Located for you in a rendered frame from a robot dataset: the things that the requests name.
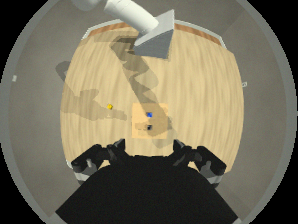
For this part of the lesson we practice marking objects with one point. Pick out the tan square mat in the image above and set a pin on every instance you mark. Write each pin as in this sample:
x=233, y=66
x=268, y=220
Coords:
x=140, y=120

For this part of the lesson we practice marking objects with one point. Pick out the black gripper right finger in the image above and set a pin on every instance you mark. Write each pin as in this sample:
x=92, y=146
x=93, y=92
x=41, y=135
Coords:
x=208, y=164

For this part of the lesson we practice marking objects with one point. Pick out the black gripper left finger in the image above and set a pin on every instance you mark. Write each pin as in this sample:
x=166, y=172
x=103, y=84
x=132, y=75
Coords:
x=88, y=162

